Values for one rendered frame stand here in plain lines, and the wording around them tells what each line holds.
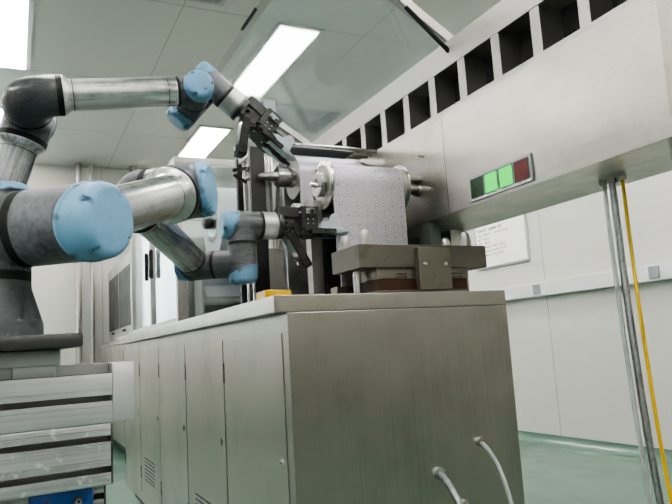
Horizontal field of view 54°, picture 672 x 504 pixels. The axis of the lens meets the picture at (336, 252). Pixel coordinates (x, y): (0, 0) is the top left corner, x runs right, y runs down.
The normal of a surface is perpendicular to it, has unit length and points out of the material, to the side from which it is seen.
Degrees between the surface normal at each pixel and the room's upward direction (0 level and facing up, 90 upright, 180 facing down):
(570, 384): 90
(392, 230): 90
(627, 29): 90
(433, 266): 90
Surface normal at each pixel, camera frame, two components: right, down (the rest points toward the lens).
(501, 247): -0.90, 0.00
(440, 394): 0.43, -0.15
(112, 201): 0.95, -0.06
